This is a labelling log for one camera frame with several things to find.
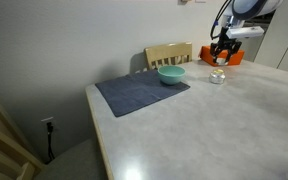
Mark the silver candle jar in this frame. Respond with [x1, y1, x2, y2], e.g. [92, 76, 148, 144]
[209, 69, 226, 84]

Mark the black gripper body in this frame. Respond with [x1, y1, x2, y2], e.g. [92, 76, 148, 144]
[210, 27, 242, 54]

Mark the dark blue placemat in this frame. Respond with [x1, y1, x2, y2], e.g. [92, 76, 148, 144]
[95, 70, 190, 117]

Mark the white wall outlet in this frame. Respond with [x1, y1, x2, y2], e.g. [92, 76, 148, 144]
[41, 117, 56, 130]

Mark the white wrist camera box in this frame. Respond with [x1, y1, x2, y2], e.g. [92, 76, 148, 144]
[226, 26, 264, 39]

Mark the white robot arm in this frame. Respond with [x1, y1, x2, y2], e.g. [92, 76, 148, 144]
[210, 0, 283, 65]

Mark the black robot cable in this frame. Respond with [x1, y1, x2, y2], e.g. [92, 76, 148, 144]
[210, 0, 233, 41]

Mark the orange cardboard box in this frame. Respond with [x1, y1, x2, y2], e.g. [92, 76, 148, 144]
[199, 46, 244, 66]

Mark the black power cord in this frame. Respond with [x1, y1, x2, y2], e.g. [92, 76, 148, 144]
[45, 121, 56, 162]

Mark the mint green bowl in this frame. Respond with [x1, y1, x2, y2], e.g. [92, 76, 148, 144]
[157, 65, 186, 85]

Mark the wooden chair at table end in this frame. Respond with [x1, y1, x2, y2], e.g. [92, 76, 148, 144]
[0, 104, 45, 180]

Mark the round silver lid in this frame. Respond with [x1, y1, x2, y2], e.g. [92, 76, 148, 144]
[217, 58, 226, 65]

